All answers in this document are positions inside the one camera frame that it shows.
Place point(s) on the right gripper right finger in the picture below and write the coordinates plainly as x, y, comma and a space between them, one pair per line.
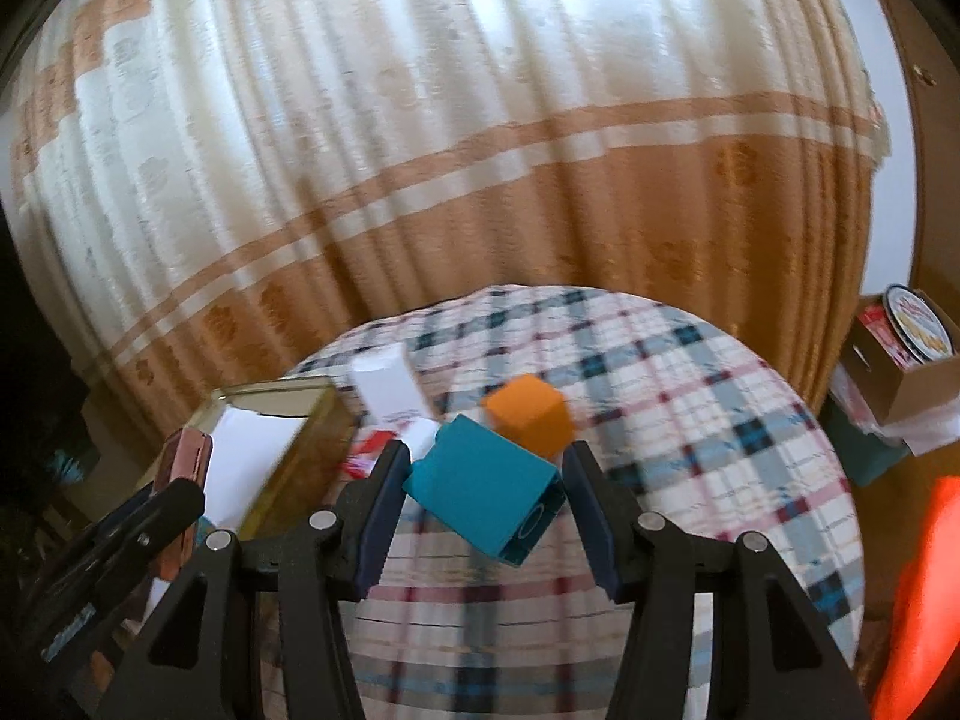
591, 499

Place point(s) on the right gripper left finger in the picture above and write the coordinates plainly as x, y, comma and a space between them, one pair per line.
381, 504

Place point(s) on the red toy brick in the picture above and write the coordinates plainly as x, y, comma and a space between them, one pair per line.
362, 456

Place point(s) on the small teal toy block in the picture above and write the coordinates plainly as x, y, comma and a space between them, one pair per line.
498, 496

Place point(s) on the tall white carton box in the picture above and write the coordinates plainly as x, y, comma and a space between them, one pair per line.
387, 385

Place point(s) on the orange cube block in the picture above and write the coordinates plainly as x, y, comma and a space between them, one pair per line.
532, 414

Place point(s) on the pink card box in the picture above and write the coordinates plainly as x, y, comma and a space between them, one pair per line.
178, 500

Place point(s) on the white power bank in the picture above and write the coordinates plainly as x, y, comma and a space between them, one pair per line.
419, 436

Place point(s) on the gold metal tin tray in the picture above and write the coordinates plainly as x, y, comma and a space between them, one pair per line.
309, 470

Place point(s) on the plaid tablecloth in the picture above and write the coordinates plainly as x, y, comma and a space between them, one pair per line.
741, 560

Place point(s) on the white paper tray liner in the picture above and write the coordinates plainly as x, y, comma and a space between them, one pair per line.
247, 447

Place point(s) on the cardboard box with goods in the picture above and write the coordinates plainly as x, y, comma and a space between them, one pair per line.
885, 391

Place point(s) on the orange red object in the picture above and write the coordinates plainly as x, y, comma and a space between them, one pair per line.
925, 615

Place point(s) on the cream and orange curtain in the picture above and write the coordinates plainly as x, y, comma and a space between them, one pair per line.
203, 192

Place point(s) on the wooden door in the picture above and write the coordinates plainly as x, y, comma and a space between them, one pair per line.
922, 38

